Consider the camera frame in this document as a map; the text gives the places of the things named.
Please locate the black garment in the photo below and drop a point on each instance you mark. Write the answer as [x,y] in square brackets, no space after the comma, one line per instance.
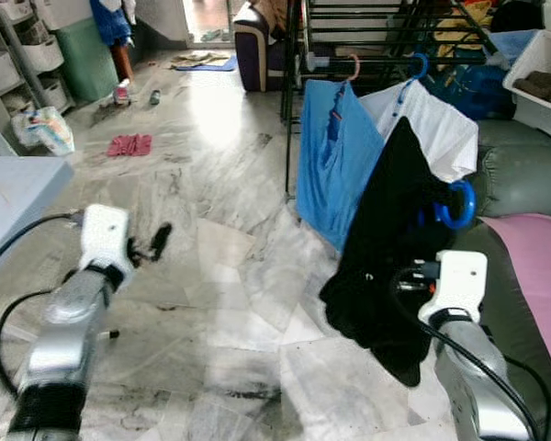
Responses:
[386,230]

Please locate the blue plastic hanger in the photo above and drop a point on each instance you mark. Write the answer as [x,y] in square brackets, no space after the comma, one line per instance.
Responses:
[471,207]
[423,64]

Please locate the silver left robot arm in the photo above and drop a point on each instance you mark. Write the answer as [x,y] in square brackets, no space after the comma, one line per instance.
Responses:
[69,322]

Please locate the pink hanger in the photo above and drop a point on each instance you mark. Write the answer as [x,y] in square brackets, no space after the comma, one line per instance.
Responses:
[355,64]

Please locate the white stick with black tip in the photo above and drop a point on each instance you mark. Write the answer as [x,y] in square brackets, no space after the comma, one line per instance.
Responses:
[108,333]

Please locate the red floor cloth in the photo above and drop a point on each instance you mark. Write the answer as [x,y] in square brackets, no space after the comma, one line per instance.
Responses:
[129,145]

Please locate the pink mat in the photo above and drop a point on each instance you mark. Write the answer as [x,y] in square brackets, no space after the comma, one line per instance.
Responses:
[537,294]

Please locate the grey folding table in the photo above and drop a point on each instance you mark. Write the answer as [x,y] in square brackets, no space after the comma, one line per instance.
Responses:
[18,197]

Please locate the blue shirt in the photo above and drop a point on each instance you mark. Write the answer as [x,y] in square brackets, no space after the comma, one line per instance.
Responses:
[335,175]

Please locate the grey-green sofa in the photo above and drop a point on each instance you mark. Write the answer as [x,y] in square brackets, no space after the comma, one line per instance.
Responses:
[519,175]

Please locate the white shirt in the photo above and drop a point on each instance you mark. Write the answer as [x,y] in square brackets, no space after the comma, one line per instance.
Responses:
[445,133]

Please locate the small dark can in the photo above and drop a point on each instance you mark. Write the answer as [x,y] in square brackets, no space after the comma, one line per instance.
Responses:
[155,96]

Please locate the printed white carton bag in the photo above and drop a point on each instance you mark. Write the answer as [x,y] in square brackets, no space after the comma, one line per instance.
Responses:
[46,133]

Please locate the small pink bottle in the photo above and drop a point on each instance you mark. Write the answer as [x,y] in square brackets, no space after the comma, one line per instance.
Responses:
[123,94]

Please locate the blue floor mat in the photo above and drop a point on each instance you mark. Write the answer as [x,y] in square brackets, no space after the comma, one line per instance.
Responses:
[216,64]

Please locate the white storage box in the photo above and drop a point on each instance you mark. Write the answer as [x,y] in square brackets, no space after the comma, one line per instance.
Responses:
[533,119]

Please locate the dark blue bag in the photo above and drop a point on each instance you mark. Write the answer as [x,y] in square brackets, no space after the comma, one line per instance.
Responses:
[482,92]

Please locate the green bin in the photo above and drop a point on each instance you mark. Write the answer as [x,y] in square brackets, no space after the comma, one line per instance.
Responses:
[84,60]

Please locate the dark purple armchair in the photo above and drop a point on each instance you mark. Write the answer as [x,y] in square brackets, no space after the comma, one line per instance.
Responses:
[257,60]

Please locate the brown folded clothes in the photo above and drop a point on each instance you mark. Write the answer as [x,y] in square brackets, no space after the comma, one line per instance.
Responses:
[542,87]

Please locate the white drawer storage rack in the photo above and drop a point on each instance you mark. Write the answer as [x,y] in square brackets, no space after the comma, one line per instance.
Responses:
[37,55]

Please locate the dark blue hanging cloth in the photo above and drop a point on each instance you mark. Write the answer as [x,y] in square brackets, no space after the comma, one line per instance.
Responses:
[110,23]

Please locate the black drying rack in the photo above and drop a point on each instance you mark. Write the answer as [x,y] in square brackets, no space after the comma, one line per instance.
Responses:
[317,61]

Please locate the mustard yellow cloth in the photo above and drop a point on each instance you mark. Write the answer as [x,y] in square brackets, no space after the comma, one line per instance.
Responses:
[464,32]

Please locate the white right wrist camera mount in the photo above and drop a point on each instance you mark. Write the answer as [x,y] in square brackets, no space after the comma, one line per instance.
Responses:
[459,276]

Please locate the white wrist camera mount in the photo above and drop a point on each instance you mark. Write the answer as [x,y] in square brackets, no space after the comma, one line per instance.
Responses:
[106,230]
[459,276]

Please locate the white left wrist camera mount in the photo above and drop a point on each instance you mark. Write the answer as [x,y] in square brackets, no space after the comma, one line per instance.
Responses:
[106,230]

